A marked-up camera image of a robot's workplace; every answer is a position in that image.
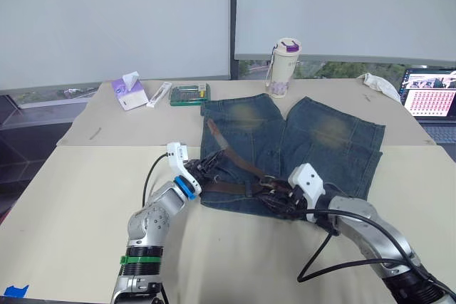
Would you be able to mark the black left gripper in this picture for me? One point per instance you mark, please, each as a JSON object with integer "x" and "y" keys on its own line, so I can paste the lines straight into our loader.
{"x": 199, "y": 170}

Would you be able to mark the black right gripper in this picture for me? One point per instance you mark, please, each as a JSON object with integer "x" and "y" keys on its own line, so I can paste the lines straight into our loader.
{"x": 297, "y": 202}

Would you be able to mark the brown braided belt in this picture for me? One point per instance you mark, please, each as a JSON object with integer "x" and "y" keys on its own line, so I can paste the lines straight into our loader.
{"x": 235, "y": 157}

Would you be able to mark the blue denim shorts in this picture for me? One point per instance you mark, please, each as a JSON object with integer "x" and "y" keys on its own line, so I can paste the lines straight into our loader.
{"x": 320, "y": 140}

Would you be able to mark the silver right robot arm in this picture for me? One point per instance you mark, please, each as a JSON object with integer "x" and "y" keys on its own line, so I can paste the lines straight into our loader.
{"x": 370, "y": 225}

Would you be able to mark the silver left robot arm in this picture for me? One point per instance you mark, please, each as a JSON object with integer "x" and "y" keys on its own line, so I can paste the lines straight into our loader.
{"x": 156, "y": 211}

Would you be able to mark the green screwdriver bit case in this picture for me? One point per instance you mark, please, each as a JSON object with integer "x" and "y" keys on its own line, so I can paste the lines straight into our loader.
{"x": 189, "y": 94}

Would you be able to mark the slim white packaged box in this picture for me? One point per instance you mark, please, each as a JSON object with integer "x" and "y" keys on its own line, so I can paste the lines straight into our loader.
{"x": 159, "y": 94}

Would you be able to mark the purple tissue box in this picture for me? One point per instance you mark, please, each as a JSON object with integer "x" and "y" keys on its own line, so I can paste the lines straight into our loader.
{"x": 128, "y": 94}

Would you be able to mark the cream tumbler with purple lid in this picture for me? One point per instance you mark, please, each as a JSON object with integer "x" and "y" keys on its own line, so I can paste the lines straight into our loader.
{"x": 281, "y": 69}

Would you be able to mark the white crumpled cloth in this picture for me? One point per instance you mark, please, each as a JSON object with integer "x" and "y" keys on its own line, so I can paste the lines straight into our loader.
{"x": 379, "y": 85}

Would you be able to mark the white roller blind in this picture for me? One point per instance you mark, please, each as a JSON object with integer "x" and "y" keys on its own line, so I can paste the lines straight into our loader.
{"x": 114, "y": 19}
{"x": 345, "y": 8}

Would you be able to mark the open laptop computer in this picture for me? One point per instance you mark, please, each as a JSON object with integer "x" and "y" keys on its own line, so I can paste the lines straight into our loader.
{"x": 432, "y": 101}

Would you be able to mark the blue tape piece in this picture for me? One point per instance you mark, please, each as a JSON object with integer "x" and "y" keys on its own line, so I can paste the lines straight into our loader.
{"x": 16, "y": 290}

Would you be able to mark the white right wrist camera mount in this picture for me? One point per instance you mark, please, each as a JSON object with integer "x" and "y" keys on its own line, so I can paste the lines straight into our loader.
{"x": 307, "y": 181}

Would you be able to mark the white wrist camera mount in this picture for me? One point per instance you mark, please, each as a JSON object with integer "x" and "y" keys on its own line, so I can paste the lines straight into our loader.
{"x": 177, "y": 158}
{"x": 307, "y": 181}

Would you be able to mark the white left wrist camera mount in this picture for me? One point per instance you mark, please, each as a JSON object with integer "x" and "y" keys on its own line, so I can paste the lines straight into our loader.
{"x": 177, "y": 158}

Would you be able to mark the dark window frame post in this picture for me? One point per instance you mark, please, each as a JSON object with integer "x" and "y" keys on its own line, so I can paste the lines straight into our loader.
{"x": 233, "y": 15}

